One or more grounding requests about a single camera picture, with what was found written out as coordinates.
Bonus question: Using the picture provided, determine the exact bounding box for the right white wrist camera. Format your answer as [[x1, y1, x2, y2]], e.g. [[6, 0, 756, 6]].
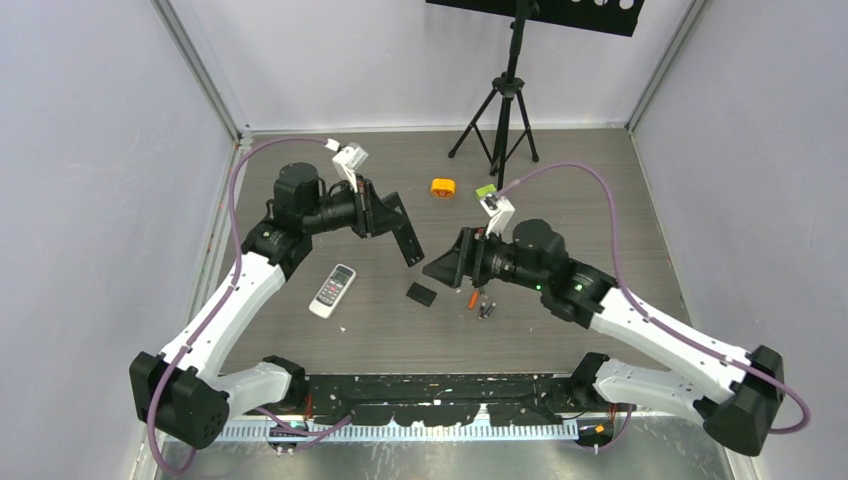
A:
[[479, 192, 515, 236]]

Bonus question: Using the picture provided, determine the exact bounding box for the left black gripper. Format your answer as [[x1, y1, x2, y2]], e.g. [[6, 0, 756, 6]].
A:
[[303, 175, 408, 239]]

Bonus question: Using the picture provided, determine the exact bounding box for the white remote control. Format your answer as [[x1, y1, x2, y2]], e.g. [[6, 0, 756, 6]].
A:
[[308, 264, 357, 319]]

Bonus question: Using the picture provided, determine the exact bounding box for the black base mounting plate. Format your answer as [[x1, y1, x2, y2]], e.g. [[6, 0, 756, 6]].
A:
[[265, 373, 636, 427]]

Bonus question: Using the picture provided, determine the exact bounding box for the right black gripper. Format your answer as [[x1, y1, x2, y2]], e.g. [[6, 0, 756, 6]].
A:
[[423, 224, 546, 291]]

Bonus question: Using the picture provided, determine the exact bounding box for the orange yellow plastic object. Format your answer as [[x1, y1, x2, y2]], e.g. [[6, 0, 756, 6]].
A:
[[430, 178, 457, 198]]

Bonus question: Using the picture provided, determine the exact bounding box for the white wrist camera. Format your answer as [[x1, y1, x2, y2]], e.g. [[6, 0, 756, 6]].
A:
[[479, 192, 515, 236], [324, 138, 368, 193]]

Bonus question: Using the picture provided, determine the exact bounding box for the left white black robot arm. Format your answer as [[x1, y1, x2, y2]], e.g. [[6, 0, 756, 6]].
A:
[[129, 162, 424, 450]]

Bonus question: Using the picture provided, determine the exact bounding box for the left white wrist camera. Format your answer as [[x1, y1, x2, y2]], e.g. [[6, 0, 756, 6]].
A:
[[324, 138, 368, 193]]

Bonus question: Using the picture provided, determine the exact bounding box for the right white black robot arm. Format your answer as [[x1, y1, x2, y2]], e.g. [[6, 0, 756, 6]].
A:
[[423, 219, 784, 457]]

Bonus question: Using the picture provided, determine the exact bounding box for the dark battery right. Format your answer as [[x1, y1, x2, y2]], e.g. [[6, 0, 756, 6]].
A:
[[483, 302, 497, 318]]

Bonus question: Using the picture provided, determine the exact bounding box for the green block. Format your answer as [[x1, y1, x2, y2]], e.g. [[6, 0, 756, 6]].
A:
[[475, 184, 498, 200]]

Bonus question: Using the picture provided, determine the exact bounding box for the aluminium frame rail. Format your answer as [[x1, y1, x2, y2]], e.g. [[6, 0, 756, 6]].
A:
[[212, 411, 714, 443]]

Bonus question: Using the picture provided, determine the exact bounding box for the black tripod stand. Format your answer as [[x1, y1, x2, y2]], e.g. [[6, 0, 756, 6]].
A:
[[447, 0, 539, 190]]

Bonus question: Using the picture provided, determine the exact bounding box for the black battery cover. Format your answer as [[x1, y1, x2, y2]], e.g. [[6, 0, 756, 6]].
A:
[[406, 282, 437, 307]]

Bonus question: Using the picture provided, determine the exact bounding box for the black perforated panel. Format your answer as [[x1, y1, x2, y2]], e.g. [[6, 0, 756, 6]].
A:
[[426, 0, 645, 37]]

